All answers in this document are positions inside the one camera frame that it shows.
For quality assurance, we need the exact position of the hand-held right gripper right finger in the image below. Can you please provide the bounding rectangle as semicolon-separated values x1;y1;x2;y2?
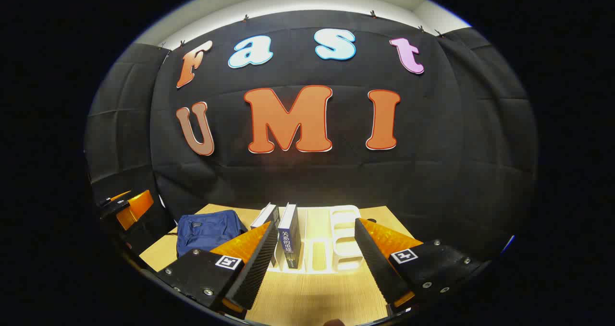
354;217;483;313

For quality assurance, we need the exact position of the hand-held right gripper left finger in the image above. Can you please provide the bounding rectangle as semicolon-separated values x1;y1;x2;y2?
158;220;279;313

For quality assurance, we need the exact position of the white plastic bookshelf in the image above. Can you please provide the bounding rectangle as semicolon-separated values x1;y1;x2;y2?
267;205;364;275

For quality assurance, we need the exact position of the blue spine book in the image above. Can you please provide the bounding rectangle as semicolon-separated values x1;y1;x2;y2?
278;203;302;270

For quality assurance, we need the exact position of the white spine book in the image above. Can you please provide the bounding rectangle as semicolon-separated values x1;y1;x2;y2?
250;203;280;268

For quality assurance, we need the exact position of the blue schoolbag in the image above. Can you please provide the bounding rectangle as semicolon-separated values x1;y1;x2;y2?
176;210;248;258

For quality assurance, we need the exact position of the black backdrop cloth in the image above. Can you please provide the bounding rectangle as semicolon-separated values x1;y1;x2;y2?
84;10;538;264

